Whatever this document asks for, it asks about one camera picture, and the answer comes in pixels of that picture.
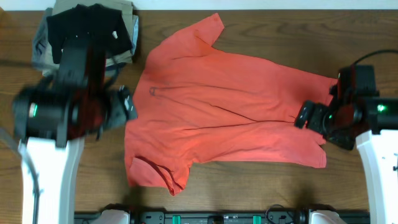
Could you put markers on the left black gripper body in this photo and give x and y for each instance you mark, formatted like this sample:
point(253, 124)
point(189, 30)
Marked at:
point(121, 107)

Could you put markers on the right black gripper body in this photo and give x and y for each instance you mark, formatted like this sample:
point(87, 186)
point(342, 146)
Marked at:
point(306, 115)

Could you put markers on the folded grey garment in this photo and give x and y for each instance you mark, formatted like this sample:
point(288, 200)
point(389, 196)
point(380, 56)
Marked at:
point(38, 49)

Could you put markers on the folded light blue garment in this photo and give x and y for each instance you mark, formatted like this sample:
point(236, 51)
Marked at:
point(135, 32)

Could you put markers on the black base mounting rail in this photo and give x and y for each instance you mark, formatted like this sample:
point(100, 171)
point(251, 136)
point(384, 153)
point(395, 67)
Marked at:
point(276, 214)

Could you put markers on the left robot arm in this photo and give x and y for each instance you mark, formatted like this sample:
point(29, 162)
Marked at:
point(52, 119)

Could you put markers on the red-orange t-shirt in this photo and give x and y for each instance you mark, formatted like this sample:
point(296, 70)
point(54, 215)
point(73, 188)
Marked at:
point(197, 104)

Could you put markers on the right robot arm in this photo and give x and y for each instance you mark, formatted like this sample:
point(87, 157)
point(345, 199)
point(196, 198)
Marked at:
point(376, 143)

